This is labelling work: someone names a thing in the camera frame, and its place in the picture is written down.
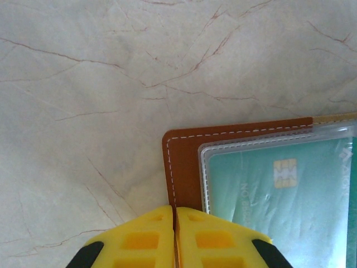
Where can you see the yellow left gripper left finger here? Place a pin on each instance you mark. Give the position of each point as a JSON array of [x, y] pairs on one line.
[[139, 243]]

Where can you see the green chip card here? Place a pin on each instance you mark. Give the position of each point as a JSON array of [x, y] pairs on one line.
[[293, 212]]

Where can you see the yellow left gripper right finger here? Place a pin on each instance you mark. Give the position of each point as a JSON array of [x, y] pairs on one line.
[[217, 243]]

